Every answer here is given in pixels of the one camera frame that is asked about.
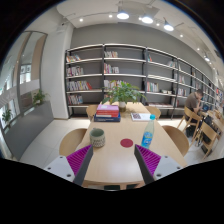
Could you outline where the wooden chair far left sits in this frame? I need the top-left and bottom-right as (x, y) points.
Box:
(86, 104), (98, 119)

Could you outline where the pink top book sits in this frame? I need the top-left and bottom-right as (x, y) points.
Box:
(97, 104), (119, 112)

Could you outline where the potted plant far left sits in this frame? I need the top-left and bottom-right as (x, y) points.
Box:
(2, 109), (12, 125)

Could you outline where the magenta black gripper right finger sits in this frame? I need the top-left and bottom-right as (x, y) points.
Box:
(134, 145), (161, 184)

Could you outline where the wooden chair near left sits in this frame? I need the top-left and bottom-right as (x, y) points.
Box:
(59, 128), (87, 156)

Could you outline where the clear plastic water bottle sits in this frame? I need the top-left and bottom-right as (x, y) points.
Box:
(141, 114), (155, 148)

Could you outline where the green patterned ceramic mug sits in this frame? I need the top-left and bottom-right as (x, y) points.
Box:
(90, 128), (105, 148)

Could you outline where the dark red round coaster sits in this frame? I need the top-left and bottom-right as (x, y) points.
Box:
(120, 138), (133, 148)

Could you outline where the potted plant by window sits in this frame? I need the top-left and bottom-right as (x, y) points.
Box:
(33, 90), (46, 105)

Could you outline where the wooden chair far right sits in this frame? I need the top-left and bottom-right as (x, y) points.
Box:
(145, 106), (161, 120)

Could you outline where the green potted plant on table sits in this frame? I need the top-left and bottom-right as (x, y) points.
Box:
(102, 82), (145, 112)

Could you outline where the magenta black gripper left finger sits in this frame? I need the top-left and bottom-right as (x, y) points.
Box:
(66, 145), (93, 186)

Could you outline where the dark blue bottom book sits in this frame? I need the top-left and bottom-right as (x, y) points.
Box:
(94, 114), (121, 122)

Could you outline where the large grey bookshelf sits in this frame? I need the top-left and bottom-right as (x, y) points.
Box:
(65, 43), (224, 118)

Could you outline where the wooden slat chair under man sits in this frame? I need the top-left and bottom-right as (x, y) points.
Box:
(181, 107), (202, 135)

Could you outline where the wooden chair near right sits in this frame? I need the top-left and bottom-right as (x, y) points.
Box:
(163, 125), (189, 156)

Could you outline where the seated man in brown shirt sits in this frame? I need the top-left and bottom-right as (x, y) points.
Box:
(184, 88), (205, 121)

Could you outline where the open white magazine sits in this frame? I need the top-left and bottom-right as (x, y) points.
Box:
(131, 113), (150, 121)

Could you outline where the wooden slat chair front right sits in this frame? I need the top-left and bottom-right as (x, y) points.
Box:
(200, 122), (218, 158)

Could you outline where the red middle book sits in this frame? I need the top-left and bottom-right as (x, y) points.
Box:
(96, 111), (119, 117)

